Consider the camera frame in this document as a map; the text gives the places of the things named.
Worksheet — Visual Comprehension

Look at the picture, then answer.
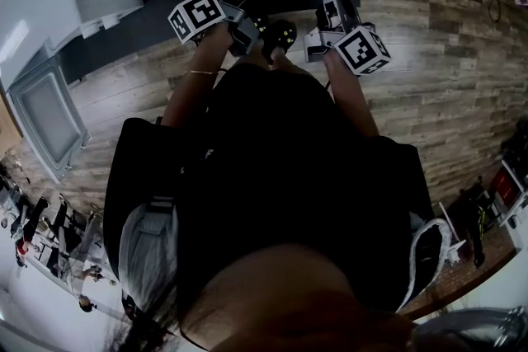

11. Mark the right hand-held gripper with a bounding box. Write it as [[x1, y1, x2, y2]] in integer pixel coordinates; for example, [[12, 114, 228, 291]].
[[303, 0, 393, 77]]

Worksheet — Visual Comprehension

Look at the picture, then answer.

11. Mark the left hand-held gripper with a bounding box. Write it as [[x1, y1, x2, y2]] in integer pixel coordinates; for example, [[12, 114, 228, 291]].
[[167, 0, 265, 59]]

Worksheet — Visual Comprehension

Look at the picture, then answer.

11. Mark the person's left forearm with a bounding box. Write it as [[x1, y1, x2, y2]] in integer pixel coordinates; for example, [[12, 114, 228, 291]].
[[159, 21, 235, 129]]

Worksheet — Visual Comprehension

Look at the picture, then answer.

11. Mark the person's right forearm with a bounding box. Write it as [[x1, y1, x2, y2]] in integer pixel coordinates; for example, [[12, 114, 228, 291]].
[[322, 48, 381, 138]]

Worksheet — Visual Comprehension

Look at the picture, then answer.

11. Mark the black shoe with yellow charms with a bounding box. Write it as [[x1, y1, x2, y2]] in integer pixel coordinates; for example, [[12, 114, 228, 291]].
[[250, 13, 271, 35], [262, 18, 299, 66]]

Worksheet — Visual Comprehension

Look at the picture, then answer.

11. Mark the person's bare leg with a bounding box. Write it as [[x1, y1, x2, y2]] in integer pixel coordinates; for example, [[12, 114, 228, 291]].
[[269, 46, 315, 76]]

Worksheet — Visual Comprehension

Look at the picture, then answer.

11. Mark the person in dark shirt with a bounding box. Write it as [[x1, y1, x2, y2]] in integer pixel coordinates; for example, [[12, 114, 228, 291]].
[[101, 63, 435, 313]]

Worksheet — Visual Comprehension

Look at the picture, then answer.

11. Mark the black bag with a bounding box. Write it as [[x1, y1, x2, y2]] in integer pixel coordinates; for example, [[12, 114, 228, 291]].
[[446, 180, 497, 270]]

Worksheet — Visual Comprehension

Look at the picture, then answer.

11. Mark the white cabinet with red box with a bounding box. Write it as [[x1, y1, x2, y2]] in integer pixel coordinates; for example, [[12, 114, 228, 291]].
[[489, 159, 528, 228]]

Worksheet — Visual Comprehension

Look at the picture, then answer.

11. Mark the white folding stand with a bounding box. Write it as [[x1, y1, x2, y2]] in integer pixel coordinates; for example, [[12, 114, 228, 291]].
[[436, 200, 470, 265]]

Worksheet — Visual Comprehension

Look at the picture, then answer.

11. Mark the person's face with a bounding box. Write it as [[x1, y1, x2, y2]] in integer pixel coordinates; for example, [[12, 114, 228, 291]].
[[178, 242, 417, 352]]

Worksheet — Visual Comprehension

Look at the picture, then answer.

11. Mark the white cluttered workbench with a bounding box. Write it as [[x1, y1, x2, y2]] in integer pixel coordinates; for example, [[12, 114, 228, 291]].
[[0, 250, 125, 352]]

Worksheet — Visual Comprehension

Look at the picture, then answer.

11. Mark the grey head mount part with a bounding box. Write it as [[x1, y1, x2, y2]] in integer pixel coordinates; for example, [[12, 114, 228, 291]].
[[411, 304, 528, 352]]

